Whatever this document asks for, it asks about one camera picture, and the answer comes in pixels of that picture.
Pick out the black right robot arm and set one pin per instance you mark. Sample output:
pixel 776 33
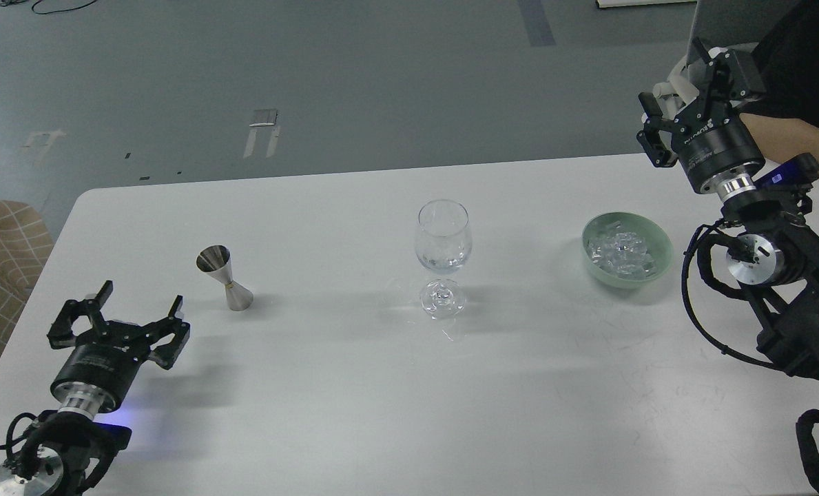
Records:
pixel 761 250

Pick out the steel double jigger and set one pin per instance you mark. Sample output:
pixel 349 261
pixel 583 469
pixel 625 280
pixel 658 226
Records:
pixel 216 262

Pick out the green bowl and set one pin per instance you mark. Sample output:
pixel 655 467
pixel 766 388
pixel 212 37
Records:
pixel 659 243

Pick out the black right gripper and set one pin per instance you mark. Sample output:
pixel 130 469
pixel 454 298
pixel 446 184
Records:
pixel 716 141

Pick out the person's black clothed torso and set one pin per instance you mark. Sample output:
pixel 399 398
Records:
pixel 787 59

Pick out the clear wine glass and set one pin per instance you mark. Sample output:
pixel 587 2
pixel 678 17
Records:
pixel 443 243

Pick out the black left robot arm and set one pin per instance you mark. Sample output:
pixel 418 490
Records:
pixel 66 451

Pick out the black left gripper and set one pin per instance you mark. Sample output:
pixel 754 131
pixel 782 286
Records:
pixel 104 361

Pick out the white office chair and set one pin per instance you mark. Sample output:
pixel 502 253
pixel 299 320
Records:
pixel 719 24

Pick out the clear ice cubes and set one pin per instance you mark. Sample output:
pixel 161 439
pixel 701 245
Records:
pixel 622 253

